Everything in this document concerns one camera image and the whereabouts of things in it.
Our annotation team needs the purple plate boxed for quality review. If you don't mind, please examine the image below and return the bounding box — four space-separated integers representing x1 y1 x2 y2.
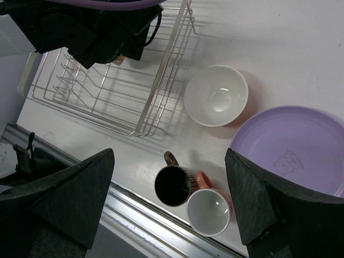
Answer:
230 106 343 197

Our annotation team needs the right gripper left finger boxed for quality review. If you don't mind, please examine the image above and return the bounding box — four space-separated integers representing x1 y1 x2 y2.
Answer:
1 148 115 257

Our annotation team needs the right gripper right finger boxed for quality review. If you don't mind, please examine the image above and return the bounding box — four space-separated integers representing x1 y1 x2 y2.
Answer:
225 148 343 257

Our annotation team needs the orange bowl white inside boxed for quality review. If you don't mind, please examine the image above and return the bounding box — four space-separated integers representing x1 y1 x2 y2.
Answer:
183 64 257 127

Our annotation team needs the wire dish rack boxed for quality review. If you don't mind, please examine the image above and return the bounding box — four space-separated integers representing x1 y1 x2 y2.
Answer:
18 1 195 137

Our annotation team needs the pink mug white inside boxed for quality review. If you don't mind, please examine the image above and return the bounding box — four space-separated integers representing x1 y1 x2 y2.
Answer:
186 171 233 237

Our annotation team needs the aluminium rail frame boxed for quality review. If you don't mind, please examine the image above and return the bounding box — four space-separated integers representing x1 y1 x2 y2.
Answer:
0 123 248 258

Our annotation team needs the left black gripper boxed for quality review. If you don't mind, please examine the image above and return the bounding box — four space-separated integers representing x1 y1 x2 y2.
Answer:
1 1 163 69

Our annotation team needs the black mug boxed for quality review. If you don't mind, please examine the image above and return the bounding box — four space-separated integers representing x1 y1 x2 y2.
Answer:
154 151 199 207

